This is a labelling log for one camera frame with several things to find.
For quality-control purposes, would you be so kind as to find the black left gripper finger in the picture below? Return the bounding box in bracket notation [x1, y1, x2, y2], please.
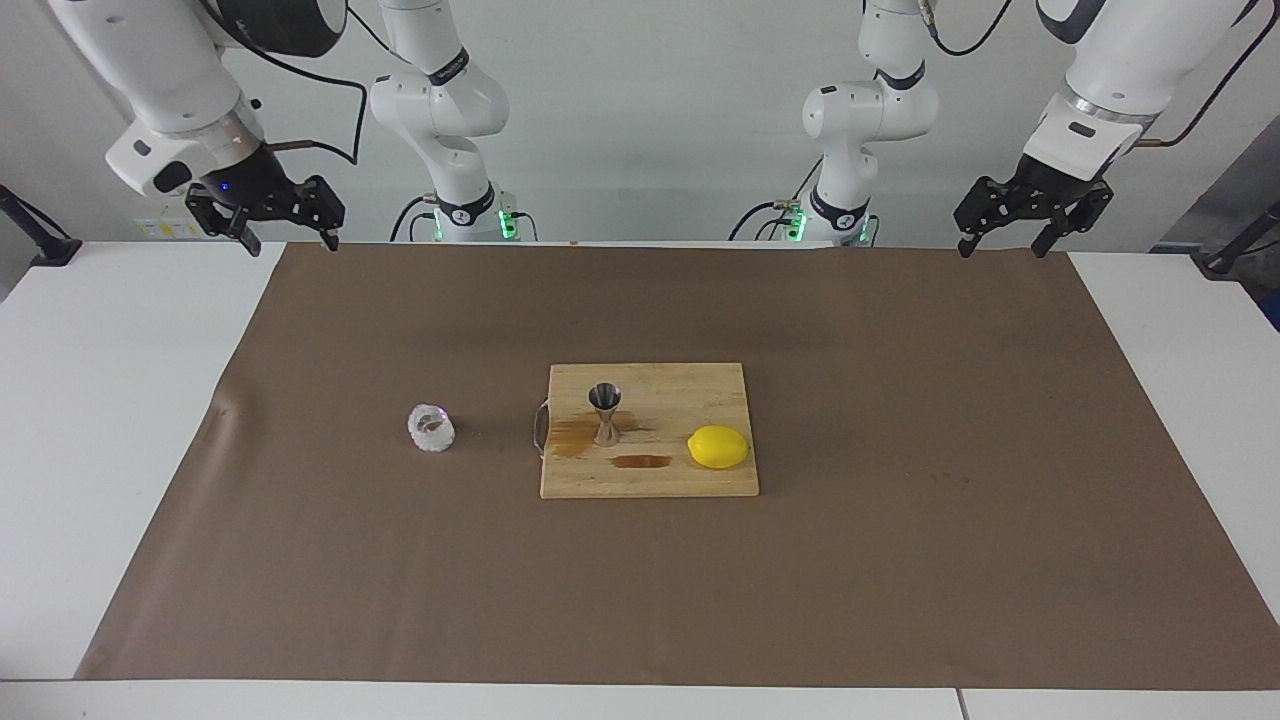
[953, 177, 1012, 260]
[1030, 182, 1117, 260]

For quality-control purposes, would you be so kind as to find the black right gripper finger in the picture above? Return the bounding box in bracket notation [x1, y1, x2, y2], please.
[262, 175, 347, 253]
[185, 192, 263, 258]

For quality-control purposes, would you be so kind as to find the clear textured glass cup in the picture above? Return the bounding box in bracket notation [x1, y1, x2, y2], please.
[406, 403, 457, 454]

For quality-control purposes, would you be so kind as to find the steel double jigger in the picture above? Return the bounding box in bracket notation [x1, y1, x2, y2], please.
[588, 383, 623, 447]

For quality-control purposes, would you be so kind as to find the dark grey panel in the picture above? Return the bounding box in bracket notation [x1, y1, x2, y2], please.
[1150, 115, 1280, 253]

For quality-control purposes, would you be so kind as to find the black clamp stand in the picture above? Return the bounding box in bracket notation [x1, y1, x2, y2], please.
[0, 185, 83, 268]
[1200, 200, 1280, 278]

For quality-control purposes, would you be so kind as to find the yellow lemon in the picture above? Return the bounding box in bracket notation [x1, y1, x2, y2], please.
[687, 424, 751, 471]

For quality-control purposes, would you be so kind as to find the brown paper table mat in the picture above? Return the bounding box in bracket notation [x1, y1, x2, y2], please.
[75, 243, 1280, 691]

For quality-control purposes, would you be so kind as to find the wooden cutting board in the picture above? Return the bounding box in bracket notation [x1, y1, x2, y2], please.
[530, 362, 760, 499]

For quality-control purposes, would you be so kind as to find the white wall socket box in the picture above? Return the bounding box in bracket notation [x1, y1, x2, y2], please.
[135, 215, 216, 242]

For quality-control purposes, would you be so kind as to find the black right base cable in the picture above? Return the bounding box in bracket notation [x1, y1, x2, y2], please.
[389, 193, 442, 243]

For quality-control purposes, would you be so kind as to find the black base cable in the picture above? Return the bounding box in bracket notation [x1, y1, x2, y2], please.
[728, 155, 823, 243]
[389, 193, 442, 243]

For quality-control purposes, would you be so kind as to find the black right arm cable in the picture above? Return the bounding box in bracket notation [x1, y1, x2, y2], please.
[198, 0, 369, 167]

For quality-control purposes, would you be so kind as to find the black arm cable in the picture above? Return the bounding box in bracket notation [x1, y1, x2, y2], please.
[198, 0, 369, 167]
[920, 0, 1263, 149]

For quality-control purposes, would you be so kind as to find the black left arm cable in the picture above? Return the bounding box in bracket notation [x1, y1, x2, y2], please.
[920, 0, 1263, 149]

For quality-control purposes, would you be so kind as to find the black left base cable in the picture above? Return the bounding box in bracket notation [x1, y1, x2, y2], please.
[728, 155, 823, 243]

